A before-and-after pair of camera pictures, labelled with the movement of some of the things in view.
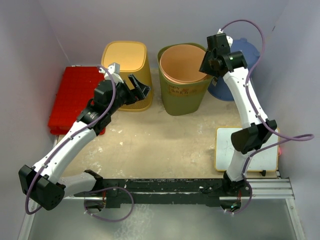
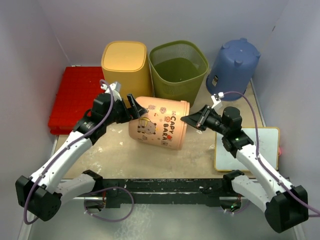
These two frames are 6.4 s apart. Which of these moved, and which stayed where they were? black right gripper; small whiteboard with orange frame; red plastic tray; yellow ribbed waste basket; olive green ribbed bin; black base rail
Moved: olive green ribbed bin; black right gripper
Stayed: black base rail; red plastic tray; yellow ribbed waste basket; small whiteboard with orange frame
